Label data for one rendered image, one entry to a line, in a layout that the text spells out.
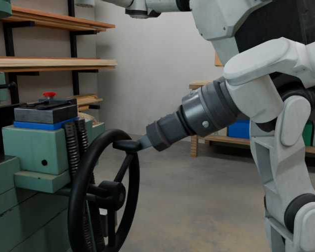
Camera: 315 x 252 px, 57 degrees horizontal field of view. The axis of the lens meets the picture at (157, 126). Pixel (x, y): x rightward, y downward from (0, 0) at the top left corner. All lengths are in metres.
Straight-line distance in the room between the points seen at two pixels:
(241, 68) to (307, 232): 0.66
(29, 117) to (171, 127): 0.29
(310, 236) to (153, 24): 3.60
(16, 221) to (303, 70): 0.61
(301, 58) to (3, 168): 0.56
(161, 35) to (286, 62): 3.73
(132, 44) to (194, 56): 0.97
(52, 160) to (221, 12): 0.51
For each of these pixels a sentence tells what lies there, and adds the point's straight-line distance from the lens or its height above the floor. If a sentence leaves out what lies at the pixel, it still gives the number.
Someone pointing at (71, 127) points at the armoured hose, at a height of 0.96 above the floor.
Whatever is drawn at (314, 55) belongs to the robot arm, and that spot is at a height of 1.10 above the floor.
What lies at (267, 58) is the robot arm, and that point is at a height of 1.10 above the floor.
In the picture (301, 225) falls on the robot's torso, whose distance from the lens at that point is 1.03.
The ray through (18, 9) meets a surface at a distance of 3.16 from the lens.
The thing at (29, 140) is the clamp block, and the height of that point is 0.94.
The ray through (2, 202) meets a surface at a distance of 0.67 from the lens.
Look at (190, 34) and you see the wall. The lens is 4.00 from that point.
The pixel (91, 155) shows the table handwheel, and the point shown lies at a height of 0.93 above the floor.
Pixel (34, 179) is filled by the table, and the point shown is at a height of 0.87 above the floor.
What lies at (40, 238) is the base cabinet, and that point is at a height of 0.69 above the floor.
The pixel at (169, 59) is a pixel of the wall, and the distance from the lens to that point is 4.10.
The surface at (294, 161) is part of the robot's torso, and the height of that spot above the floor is 0.80.
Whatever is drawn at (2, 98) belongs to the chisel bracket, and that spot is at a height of 1.01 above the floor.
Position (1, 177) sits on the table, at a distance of 0.65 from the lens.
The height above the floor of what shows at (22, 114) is 0.99.
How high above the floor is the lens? 1.09
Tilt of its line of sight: 12 degrees down
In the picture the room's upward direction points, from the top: straight up
